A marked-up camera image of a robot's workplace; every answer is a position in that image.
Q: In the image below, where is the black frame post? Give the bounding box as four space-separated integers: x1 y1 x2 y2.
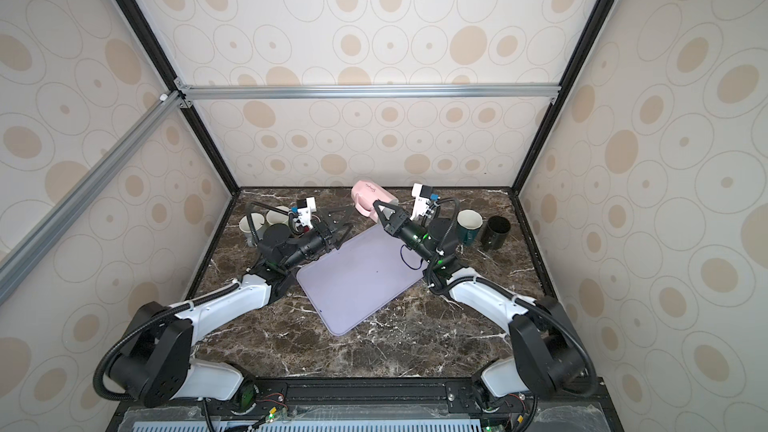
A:
510 0 616 198
114 0 240 196

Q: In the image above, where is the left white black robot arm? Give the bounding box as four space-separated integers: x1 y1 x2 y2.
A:
92 206 355 414

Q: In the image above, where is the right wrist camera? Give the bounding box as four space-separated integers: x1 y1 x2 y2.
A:
411 183 439 226

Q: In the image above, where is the light green mug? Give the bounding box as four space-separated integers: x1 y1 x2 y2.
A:
265 206 290 225

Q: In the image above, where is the pink faceted mug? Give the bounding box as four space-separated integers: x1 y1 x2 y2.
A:
351 180 399 223

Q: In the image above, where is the black mug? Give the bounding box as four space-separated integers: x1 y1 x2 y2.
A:
480 216 511 251

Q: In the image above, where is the lavender plastic tray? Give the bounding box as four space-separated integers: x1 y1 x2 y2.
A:
297 225 422 336

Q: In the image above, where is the left diagonal aluminium rail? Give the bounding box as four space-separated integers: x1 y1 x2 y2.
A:
1 91 182 302

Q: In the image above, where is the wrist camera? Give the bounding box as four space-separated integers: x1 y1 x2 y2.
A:
411 183 439 226
288 197 317 236

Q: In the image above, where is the horizontal aluminium rail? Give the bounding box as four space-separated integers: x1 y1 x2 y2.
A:
180 83 561 100

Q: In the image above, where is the grey mug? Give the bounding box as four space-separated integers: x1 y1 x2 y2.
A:
238 212 266 248

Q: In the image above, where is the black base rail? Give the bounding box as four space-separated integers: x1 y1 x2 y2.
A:
107 378 622 431

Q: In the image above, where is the dark green mug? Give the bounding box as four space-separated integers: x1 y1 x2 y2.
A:
457 209 483 247

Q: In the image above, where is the right black frame post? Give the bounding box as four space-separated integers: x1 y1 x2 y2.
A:
510 0 616 198

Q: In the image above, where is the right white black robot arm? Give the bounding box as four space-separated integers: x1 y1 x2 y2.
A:
373 200 600 407

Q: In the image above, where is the left black frame post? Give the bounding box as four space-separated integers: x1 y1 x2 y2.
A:
114 0 240 196

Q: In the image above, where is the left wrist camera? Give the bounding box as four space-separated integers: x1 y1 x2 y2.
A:
288 197 317 236

